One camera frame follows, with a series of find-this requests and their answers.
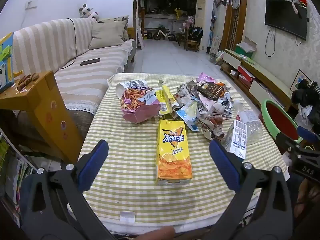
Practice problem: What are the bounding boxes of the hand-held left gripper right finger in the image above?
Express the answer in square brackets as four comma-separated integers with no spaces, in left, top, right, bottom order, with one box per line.
[209,139,293,240]

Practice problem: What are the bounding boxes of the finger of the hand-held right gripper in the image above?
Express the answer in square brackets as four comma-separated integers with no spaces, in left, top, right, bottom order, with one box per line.
[275,132,303,156]
[296,126,320,145]

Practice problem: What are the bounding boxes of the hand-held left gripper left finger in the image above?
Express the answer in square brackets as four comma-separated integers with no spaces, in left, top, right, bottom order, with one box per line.
[20,139,109,240]

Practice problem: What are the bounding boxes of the green rimmed red bin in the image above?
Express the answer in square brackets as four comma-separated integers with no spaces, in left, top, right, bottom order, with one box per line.
[260,99,303,145]

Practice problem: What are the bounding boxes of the white milk carton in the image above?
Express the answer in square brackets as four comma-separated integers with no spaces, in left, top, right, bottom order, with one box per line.
[221,119,248,161]

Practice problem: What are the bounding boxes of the pile of paper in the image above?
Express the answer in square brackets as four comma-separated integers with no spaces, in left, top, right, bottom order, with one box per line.
[174,79,236,141]

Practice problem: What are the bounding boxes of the yellow drink carton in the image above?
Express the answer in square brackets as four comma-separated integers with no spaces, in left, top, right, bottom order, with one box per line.
[155,119,193,186]

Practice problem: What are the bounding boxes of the brown snack packet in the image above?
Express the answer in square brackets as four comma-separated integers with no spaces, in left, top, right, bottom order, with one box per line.
[196,82,227,99]

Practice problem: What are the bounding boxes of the pink snack bag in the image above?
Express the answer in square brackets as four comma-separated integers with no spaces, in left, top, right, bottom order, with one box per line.
[115,79,162,124]

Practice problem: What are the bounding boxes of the person's right forearm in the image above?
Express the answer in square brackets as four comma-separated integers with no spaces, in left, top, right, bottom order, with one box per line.
[294,179,320,218]

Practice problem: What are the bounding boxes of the white cloth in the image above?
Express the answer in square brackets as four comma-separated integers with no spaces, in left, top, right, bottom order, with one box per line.
[295,104,313,131]

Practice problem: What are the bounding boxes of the checked yellow white tablecloth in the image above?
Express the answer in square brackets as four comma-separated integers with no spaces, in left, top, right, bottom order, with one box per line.
[67,73,288,233]

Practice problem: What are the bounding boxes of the black clothes pile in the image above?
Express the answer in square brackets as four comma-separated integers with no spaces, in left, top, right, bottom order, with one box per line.
[291,79,320,131]

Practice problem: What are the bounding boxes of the clear plastic bottle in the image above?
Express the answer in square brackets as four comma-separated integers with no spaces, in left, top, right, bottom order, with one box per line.
[231,100,263,146]

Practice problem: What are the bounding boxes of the striped knitted scarf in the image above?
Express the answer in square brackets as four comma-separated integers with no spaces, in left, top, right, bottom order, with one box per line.
[309,80,320,96]

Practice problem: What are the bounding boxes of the triangle pattern picture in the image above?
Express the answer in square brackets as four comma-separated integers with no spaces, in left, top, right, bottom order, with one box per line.
[290,69,312,92]

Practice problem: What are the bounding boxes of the blue yellow snack packet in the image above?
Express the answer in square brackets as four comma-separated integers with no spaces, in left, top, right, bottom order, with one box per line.
[175,102,201,132]

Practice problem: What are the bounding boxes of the wooden television cabinet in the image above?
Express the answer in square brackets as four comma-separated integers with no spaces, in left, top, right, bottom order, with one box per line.
[220,49,298,111]

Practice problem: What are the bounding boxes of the red flat box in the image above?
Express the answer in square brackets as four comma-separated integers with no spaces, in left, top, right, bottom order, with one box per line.
[236,65,258,83]

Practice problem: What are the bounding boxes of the stack of magazines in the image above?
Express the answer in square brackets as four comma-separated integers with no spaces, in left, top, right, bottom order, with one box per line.
[0,130,33,221]

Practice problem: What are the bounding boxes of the wooden side table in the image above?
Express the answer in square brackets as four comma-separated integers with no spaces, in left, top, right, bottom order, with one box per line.
[0,70,84,166]

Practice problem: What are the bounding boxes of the striped beige sofa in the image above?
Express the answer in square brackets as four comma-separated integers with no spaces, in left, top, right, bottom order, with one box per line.
[11,17,137,140]

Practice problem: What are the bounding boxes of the person's leg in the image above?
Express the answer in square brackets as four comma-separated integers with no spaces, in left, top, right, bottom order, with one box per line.
[147,226,176,240]

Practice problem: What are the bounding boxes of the green cardboard box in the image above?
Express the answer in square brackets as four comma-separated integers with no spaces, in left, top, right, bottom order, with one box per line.
[235,36,258,61]

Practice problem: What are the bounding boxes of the dark remote control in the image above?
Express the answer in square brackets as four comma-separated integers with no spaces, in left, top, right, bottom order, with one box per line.
[80,58,101,67]

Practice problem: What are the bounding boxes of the brown snack pieces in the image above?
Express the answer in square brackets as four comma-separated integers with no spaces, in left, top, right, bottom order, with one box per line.
[16,72,39,92]

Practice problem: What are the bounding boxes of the black television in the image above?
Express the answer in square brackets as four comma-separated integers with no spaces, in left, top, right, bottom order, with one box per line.
[264,0,309,41]

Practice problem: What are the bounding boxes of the wooden chair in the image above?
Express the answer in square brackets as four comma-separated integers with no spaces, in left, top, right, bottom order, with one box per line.
[177,27,201,52]

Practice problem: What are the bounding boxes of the plain beige pillow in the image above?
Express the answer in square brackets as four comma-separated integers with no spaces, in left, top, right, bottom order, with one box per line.
[88,20,128,51]

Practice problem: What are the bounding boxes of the pink foam mats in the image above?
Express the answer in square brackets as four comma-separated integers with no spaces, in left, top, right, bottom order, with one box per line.
[135,33,146,51]

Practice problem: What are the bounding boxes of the blue toy box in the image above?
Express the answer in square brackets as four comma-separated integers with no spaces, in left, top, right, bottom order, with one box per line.
[0,32,15,93]

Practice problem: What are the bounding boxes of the white balance bike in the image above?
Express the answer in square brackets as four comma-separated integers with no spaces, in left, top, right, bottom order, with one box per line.
[152,25,177,41]

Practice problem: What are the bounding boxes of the patterned pillow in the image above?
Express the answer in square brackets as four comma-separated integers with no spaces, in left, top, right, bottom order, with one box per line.
[100,15,130,42]

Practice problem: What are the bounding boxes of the standing air conditioner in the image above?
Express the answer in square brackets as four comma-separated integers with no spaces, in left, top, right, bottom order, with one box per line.
[194,0,214,53]

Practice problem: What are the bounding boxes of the black white plush toy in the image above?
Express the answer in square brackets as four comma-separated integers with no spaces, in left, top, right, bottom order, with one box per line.
[78,4,93,18]

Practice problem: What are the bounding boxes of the television cable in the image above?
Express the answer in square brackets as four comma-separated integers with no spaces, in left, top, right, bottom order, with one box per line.
[264,26,276,58]

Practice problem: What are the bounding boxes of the black cable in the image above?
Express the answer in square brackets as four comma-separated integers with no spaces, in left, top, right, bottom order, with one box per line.
[58,18,77,70]

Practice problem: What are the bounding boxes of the pink strap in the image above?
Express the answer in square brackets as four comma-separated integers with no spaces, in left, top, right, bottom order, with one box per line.
[292,1,303,19]

